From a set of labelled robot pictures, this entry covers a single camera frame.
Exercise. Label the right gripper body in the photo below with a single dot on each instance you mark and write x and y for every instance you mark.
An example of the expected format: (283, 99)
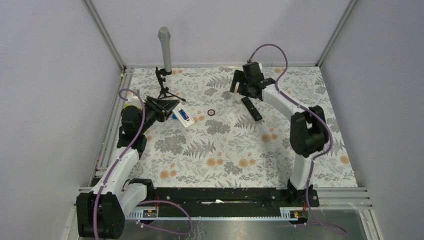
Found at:
(246, 89)

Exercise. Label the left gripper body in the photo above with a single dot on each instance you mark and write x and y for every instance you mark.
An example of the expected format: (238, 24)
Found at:
(152, 112)

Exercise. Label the white AC remote control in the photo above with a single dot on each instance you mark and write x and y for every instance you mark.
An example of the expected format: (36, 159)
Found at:
(186, 124)

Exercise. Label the light blue battery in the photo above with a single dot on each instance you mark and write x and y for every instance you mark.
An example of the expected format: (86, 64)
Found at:
(184, 115)

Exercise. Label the black remote control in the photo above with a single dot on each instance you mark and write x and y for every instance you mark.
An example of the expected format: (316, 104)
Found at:
(251, 108)

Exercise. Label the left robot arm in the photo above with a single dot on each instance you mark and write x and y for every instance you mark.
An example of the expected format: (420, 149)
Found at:
(101, 212)

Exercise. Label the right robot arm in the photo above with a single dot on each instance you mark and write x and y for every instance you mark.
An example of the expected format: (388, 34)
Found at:
(308, 130)

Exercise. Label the poker chip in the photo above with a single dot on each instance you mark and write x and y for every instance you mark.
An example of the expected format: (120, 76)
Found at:
(211, 112)

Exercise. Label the grey microphone on stand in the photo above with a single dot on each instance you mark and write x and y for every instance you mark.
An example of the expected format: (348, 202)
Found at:
(164, 37)

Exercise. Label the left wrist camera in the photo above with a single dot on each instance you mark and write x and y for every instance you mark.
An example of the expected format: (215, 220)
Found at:
(132, 100)

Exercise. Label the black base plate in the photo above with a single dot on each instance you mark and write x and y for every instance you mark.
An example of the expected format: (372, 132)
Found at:
(240, 202)

